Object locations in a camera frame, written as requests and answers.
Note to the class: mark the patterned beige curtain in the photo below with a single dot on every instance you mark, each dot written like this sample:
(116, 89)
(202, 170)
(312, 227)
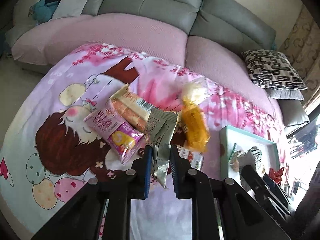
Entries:
(302, 49)

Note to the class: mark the grey cushion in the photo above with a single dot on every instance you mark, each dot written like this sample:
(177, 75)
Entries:
(284, 94)

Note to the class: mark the teal shallow tray box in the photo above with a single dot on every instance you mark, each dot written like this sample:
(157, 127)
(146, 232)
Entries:
(240, 148)

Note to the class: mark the purple swiss roll packet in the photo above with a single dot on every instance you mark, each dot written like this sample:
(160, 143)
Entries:
(115, 130)

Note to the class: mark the grey sofa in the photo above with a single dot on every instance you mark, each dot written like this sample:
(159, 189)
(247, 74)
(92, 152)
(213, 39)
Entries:
(224, 21)

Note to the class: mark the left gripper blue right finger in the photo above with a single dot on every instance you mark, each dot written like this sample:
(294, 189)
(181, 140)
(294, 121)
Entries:
(175, 169)

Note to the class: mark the pink cartoon print blanket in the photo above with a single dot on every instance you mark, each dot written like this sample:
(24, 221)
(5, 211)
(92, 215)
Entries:
(50, 153)

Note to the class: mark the blue clothes pile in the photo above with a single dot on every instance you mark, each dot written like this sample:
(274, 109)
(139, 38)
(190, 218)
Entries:
(43, 10)

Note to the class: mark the yellow bread snack bag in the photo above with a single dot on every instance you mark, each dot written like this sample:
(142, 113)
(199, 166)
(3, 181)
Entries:
(193, 120)

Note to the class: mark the cream orange biscuit packet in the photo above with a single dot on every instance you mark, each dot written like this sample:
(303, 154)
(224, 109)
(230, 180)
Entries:
(134, 109)

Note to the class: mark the red white snack packet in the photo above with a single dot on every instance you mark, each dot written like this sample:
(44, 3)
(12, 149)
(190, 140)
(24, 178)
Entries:
(194, 158)

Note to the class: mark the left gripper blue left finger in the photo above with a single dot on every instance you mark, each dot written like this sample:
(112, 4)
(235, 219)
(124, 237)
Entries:
(147, 171)

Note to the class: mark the black white patterned pillow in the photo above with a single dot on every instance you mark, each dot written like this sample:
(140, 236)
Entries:
(271, 69)

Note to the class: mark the silver green snack packet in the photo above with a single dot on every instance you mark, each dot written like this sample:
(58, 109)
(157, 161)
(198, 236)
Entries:
(159, 131)

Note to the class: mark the pink sofa seat cover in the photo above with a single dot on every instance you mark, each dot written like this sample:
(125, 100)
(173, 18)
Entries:
(49, 42)

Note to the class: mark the light grey pillow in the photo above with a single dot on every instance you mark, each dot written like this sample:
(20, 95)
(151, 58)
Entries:
(69, 8)

